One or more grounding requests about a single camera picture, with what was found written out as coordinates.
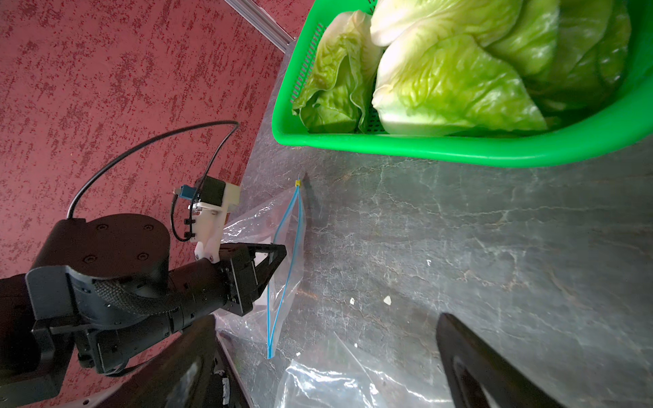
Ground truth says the black left camera cable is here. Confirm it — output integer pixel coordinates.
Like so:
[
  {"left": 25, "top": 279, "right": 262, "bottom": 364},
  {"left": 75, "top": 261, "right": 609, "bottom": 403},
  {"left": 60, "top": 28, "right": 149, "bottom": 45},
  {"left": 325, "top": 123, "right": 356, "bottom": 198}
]
[{"left": 65, "top": 120, "right": 241, "bottom": 243}]

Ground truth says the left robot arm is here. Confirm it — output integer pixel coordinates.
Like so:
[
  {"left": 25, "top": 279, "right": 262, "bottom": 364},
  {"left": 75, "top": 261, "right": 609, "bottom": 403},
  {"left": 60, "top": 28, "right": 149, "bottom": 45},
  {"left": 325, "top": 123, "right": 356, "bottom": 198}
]
[{"left": 1, "top": 214, "right": 287, "bottom": 407}]

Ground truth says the chinese cabbage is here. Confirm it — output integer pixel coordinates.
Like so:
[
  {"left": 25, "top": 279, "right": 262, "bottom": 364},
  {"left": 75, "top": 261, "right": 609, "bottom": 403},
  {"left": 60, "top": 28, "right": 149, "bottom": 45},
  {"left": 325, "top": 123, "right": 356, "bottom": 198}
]
[
  {"left": 292, "top": 10, "right": 384, "bottom": 134},
  {"left": 371, "top": 1, "right": 632, "bottom": 112},
  {"left": 372, "top": 35, "right": 548, "bottom": 136}
]

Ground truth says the spare clear zipper bag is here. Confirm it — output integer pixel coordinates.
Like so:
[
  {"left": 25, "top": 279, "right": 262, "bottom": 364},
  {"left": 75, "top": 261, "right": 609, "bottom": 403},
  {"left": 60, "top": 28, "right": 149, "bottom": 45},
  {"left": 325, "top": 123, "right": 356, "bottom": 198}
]
[{"left": 275, "top": 333, "right": 453, "bottom": 407}]

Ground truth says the aluminium left corner post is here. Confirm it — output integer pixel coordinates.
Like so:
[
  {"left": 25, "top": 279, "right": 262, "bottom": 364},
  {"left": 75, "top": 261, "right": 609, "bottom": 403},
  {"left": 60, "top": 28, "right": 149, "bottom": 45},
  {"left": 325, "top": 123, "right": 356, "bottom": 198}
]
[{"left": 225, "top": 0, "right": 294, "bottom": 54}]

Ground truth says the green plastic perforated basket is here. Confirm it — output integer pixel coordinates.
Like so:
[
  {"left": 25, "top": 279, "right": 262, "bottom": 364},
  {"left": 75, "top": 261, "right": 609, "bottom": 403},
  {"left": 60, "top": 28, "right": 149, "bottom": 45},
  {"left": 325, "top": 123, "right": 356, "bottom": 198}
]
[{"left": 271, "top": 1, "right": 652, "bottom": 168}]

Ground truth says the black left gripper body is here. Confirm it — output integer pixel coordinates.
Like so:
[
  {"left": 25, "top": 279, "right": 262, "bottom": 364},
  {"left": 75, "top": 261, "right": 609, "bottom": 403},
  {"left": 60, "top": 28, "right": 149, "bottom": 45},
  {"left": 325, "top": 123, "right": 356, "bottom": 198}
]
[{"left": 168, "top": 250, "right": 260, "bottom": 332}]

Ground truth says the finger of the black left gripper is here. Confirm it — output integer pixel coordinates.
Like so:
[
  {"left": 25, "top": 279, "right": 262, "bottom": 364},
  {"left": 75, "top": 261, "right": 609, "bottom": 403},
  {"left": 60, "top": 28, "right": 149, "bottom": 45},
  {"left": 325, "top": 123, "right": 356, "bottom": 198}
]
[
  {"left": 224, "top": 287, "right": 267, "bottom": 316},
  {"left": 219, "top": 243, "right": 287, "bottom": 278}
]

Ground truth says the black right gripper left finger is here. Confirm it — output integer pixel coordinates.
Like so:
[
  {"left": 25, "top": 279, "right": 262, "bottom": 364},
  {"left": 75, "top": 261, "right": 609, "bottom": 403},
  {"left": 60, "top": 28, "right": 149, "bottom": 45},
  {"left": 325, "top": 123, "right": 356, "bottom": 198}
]
[{"left": 96, "top": 314, "right": 240, "bottom": 407}]

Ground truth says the clear zipper bag blue seal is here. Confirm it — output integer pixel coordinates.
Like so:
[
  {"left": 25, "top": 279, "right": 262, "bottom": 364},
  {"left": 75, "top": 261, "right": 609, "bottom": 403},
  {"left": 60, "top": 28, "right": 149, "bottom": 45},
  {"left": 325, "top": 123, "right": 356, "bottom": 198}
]
[{"left": 214, "top": 180, "right": 307, "bottom": 359}]

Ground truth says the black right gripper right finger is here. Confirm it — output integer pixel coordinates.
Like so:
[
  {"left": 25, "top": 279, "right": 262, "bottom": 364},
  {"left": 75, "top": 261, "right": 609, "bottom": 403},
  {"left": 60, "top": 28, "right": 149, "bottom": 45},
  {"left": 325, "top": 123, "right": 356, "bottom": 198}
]
[{"left": 435, "top": 313, "right": 561, "bottom": 407}]

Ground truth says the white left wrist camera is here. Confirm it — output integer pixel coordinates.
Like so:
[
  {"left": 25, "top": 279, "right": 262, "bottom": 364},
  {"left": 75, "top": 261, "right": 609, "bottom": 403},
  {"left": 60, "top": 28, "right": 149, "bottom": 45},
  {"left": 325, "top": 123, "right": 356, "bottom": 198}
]
[{"left": 174, "top": 176, "right": 241, "bottom": 264}]

